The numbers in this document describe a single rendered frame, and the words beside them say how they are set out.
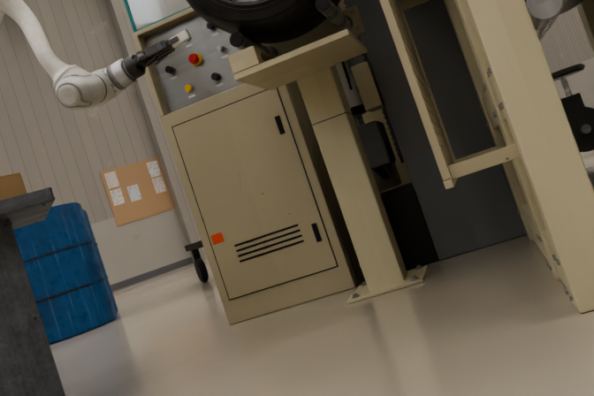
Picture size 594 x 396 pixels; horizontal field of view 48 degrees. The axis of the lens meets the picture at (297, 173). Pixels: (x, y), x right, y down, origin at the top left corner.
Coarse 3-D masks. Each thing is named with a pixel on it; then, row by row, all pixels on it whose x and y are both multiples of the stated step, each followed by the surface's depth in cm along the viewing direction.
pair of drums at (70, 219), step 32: (32, 224) 479; (64, 224) 489; (32, 256) 478; (64, 256) 483; (96, 256) 513; (32, 288) 478; (64, 288) 479; (96, 288) 495; (64, 320) 476; (96, 320) 487
